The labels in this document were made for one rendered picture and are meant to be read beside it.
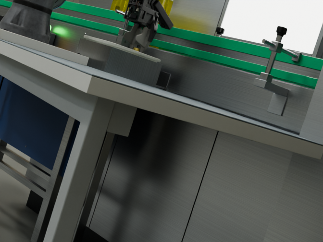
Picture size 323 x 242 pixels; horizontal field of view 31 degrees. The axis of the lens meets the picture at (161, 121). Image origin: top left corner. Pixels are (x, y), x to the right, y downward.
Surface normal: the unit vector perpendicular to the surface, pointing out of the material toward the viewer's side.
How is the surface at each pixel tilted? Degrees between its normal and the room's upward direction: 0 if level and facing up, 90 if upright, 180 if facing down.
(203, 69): 90
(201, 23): 90
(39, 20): 73
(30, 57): 90
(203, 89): 90
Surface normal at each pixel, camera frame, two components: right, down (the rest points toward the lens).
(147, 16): 0.68, 0.26
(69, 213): 0.48, 0.22
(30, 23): 0.40, -0.13
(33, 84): -0.82, -0.23
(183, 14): -0.69, -0.18
